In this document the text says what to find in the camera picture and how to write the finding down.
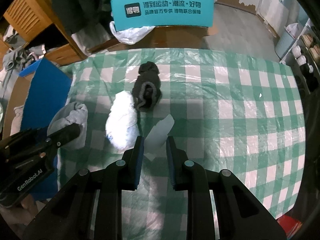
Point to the orange wooden cabinet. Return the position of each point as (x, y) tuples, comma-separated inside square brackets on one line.
[(34, 19)]

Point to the grey printed tote bag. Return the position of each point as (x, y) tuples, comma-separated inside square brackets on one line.
[(14, 60)]

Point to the red book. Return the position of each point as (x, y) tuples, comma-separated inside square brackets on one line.
[(293, 228)]

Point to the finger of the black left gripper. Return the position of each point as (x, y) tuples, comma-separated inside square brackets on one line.
[(36, 139)]

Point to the teal printed shoe box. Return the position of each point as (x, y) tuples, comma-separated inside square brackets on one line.
[(139, 13)]

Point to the black rolled sock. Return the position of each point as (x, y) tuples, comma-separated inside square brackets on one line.
[(146, 91)]

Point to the white sock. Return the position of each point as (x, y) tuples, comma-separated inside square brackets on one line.
[(121, 126)]

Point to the blue-edged cardboard box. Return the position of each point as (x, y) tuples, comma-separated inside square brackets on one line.
[(42, 89)]

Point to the green white checkered tablecloth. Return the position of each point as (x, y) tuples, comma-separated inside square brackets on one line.
[(220, 121)]

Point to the grey sock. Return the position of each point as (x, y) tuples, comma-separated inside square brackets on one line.
[(70, 123)]

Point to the white plastic wrapper piece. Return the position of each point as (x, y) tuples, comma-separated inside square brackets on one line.
[(157, 137)]

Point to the white shoe rack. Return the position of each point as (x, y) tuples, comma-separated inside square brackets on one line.
[(298, 48)]

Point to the white plastic bag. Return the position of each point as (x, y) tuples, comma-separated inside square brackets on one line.
[(132, 35)]

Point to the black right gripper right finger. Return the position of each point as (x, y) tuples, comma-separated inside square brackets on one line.
[(176, 159)]

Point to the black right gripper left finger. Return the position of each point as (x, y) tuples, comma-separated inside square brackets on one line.
[(133, 164)]

